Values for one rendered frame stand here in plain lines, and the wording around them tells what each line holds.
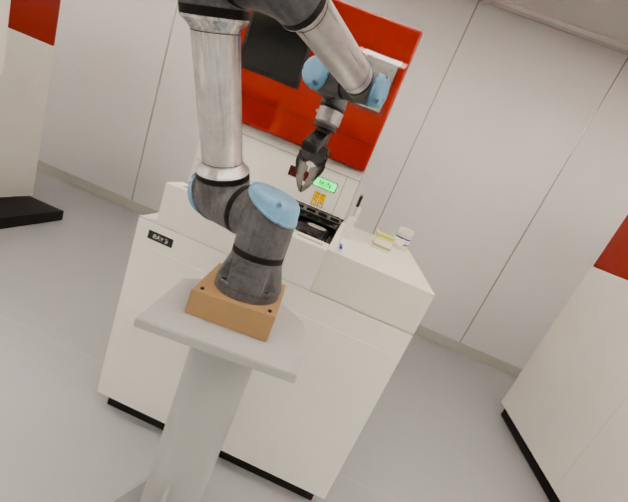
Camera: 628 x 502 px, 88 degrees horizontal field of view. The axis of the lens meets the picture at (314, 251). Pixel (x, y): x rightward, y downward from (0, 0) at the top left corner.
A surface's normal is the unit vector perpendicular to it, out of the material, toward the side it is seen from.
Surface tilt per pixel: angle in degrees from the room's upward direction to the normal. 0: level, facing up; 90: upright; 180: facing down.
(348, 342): 90
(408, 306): 90
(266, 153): 90
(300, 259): 90
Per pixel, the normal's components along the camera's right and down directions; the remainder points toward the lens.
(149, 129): -0.15, 0.22
